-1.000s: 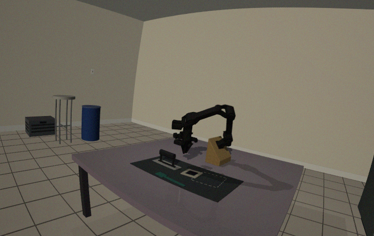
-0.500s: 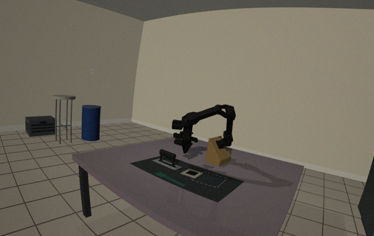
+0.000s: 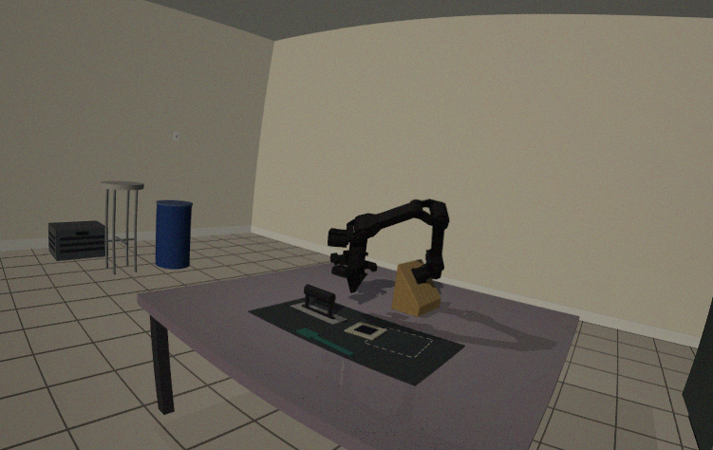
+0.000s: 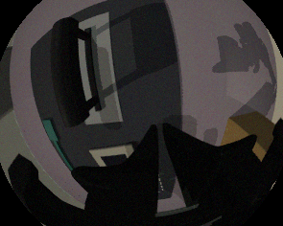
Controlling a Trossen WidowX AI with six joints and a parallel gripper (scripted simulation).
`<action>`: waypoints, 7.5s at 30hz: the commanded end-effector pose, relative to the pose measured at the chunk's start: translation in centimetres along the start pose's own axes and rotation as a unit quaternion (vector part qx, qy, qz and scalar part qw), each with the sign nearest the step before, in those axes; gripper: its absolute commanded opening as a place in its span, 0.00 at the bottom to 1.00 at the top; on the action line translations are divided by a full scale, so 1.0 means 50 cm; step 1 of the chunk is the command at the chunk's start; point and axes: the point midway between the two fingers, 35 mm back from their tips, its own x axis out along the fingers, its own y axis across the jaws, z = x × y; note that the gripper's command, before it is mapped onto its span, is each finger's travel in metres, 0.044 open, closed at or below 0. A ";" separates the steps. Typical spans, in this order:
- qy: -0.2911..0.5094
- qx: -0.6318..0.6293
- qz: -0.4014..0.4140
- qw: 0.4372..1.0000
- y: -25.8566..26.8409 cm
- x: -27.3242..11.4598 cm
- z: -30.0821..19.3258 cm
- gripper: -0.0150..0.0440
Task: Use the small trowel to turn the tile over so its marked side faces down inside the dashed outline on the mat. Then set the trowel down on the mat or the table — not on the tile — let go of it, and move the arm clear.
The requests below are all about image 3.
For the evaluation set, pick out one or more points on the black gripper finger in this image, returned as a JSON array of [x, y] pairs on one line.
[[352, 282], [361, 278]]

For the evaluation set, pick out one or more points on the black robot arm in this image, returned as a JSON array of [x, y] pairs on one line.
[[365, 226]]

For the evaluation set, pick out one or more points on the beige tile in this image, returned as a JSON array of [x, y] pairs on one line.
[[365, 330]]

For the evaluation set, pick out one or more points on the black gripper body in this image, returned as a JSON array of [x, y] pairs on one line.
[[356, 264]]

